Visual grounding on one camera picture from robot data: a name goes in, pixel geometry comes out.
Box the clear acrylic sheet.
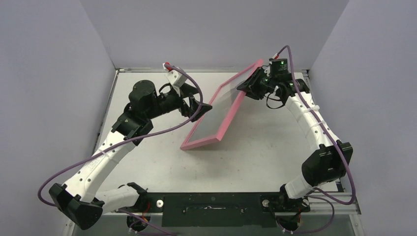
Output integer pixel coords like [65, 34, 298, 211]
[189, 68, 256, 139]

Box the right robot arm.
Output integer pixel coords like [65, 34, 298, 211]
[237, 59, 353, 212]

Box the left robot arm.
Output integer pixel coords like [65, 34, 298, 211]
[49, 80, 212, 230]

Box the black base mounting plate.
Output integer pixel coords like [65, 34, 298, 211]
[145, 208, 303, 228]

